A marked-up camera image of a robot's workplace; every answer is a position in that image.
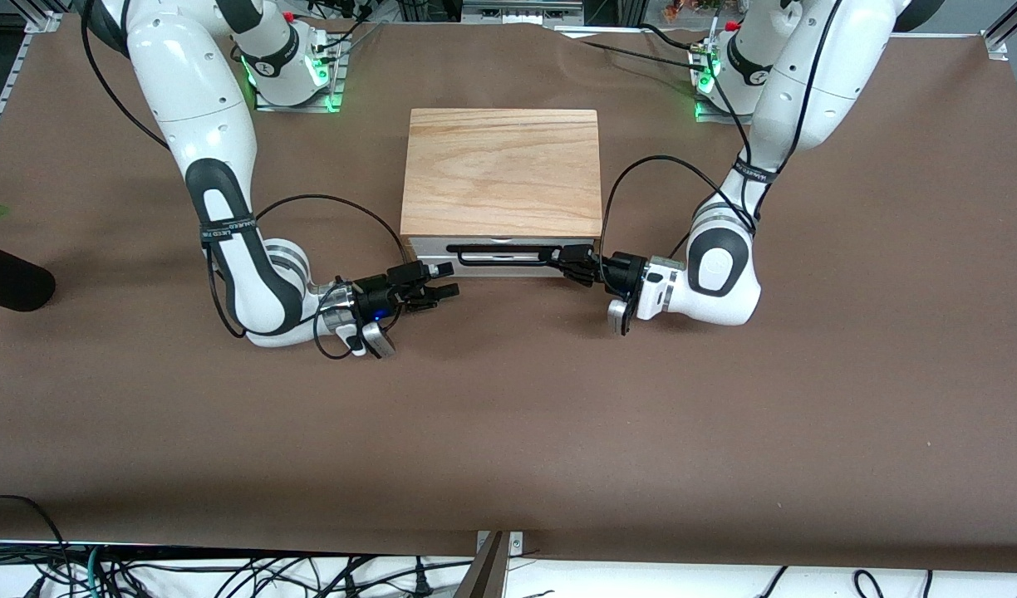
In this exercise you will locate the grey metal equipment box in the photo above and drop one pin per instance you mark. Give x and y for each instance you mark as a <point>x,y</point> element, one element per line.
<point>517,12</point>

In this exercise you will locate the silver metal bracket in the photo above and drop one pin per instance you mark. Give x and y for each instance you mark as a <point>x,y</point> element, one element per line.
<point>515,544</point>

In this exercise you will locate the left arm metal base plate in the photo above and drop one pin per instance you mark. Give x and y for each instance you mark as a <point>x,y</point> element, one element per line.
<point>737,119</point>

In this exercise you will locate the brown wedge-shaped bar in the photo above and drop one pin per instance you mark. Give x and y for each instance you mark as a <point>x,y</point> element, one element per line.
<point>485,573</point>

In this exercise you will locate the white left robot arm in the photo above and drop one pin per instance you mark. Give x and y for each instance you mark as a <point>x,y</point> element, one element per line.
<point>808,91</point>

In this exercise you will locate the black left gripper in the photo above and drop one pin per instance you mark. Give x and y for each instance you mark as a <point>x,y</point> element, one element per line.
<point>619,272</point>

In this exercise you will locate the brown table cover sheet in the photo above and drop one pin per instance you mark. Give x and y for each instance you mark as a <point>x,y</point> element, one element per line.
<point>508,432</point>

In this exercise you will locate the black ribbed cylinder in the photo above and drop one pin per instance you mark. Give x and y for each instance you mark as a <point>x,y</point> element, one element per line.
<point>10,278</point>

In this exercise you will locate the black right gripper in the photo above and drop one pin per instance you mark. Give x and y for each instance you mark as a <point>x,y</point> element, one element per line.
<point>375,296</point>

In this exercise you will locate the wooden drawer cabinet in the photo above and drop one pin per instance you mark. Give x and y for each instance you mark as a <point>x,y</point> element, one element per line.
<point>500,166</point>

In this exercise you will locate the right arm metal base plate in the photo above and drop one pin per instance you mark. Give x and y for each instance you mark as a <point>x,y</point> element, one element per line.
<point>297,108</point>

